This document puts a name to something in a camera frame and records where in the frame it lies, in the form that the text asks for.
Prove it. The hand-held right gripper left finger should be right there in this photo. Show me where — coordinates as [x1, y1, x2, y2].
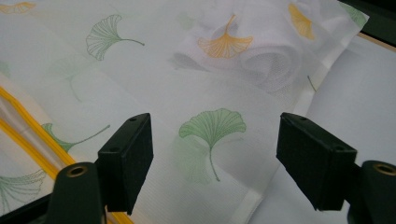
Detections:
[94, 112, 154, 217]

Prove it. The white table sheet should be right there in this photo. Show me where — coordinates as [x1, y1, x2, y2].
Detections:
[248, 35, 396, 224]

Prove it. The wooden table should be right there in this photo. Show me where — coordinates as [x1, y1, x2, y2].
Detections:
[356, 32, 396, 53]

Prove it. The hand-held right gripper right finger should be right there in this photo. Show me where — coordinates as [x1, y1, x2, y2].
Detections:
[276, 112, 359, 212]

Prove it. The leaf print mesh laundry bag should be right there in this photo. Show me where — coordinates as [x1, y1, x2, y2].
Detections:
[0, 0, 370, 224]

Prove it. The white garment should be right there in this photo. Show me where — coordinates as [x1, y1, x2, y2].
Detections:
[174, 17, 314, 96]

